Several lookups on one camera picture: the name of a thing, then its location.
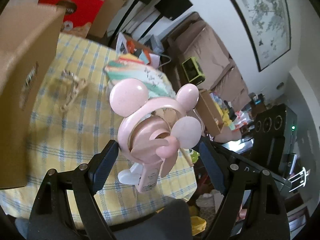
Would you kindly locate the pink mouse-ear handheld fan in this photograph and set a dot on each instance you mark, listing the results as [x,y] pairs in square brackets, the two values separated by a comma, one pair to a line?
[153,130]

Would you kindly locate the large brown cardboard carton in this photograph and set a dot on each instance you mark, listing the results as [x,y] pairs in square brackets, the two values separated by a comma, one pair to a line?
[104,17]

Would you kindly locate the yellow plaid tablecloth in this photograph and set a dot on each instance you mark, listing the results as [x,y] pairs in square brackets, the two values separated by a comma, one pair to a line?
[64,140]

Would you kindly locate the brown cardboard box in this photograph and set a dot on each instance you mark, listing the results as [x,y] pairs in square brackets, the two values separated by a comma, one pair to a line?
[29,35]

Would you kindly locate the red gift box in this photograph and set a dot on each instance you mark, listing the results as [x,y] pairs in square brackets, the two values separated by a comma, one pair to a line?
[79,13]

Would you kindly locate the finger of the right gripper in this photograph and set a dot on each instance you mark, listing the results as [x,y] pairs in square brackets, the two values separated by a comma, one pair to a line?
[218,161]

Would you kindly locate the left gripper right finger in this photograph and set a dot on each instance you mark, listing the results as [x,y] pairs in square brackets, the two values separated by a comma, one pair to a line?
[252,206]

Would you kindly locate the black speaker cabinet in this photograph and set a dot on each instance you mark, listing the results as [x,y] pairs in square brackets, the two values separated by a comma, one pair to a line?
[274,138]

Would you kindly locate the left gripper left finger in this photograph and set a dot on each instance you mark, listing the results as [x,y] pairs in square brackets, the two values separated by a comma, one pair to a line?
[51,216]

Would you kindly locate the framed ink painting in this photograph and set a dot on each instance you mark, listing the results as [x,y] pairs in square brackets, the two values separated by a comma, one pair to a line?
[268,27]

